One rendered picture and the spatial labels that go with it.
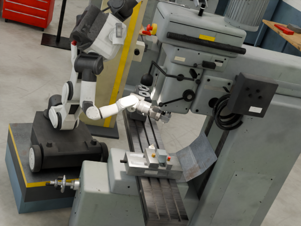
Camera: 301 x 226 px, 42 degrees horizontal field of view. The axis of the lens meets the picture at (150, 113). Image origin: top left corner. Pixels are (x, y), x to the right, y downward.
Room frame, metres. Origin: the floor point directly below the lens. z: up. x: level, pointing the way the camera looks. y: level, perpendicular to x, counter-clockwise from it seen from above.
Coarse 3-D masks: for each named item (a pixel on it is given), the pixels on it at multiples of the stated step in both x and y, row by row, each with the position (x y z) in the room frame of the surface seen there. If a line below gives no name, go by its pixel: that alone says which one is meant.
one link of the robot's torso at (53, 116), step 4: (52, 108) 2.70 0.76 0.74; (56, 108) 2.72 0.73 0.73; (60, 108) 2.73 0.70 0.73; (52, 112) 2.66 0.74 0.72; (56, 112) 2.72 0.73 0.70; (52, 116) 2.63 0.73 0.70; (56, 116) 2.60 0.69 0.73; (52, 120) 2.62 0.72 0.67; (56, 120) 2.58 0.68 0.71; (52, 124) 2.61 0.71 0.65; (56, 124) 2.57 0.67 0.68
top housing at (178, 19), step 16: (160, 16) 2.09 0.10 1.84; (176, 16) 2.02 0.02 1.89; (192, 16) 2.11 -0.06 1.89; (208, 16) 2.23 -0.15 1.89; (160, 32) 2.01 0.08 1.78; (176, 32) 2.02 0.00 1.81; (192, 32) 2.04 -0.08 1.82; (208, 32) 2.07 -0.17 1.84; (224, 32) 2.10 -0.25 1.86; (240, 32) 2.13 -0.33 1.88; (192, 48) 2.06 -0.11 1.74; (208, 48) 2.08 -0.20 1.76
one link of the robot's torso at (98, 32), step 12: (84, 12) 2.33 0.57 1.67; (96, 12) 2.31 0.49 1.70; (84, 24) 2.23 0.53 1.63; (96, 24) 2.28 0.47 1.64; (108, 24) 2.33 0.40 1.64; (72, 36) 2.29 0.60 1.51; (84, 36) 2.21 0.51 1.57; (96, 36) 2.25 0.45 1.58; (108, 36) 2.29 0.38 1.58; (84, 48) 2.26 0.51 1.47; (96, 48) 2.22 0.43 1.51; (108, 48) 2.26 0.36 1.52; (108, 60) 2.31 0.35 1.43
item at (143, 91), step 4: (136, 88) 2.74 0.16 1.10; (140, 88) 2.73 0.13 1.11; (144, 88) 2.78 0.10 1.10; (148, 88) 2.78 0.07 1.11; (136, 92) 2.67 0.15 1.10; (140, 92) 2.66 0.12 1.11; (144, 92) 2.69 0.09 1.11; (148, 92) 2.74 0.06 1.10; (144, 96) 2.62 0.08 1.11; (148, 96) 2.64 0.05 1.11; (144, 100) 2.61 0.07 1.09; (148, 100) 2.61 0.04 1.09; (132, 112) 2.60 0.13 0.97; (136, 112) 2.60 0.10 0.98; (132, 116) 2.60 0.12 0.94; (136, 116) 2.60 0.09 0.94; (140, 116) 2.61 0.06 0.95; (144, 116) 2.61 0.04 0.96; (140, 120) 2.61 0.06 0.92; (144, 120) 2.62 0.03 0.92
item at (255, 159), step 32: (288, 96) 2.29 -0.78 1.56; (256, 128) 2.12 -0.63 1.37; (288, 128) 2.18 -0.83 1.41; (224, 160) 2.09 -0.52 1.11; (256, 160) 2.15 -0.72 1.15; (288, 160) 2.22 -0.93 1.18; (224, 192) 2.11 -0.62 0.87; (256, 192) 2.18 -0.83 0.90; (192, 224) 2.12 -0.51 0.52; (224, 224) 2.14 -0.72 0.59; (256, 224) 2.22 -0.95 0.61
